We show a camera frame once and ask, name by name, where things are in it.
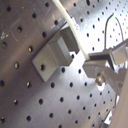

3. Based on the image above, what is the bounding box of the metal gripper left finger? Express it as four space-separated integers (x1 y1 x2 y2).
83 62 126 92

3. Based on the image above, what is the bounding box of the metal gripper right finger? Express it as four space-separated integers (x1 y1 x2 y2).
89 39 128 65

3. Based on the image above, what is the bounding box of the white cable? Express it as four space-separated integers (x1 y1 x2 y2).
53 0 92 61

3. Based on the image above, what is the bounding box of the thin grey wire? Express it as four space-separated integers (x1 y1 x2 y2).
103 13 125 51

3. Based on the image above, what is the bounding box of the grey metal cable clip block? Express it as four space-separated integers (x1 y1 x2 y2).
32 27 79 82

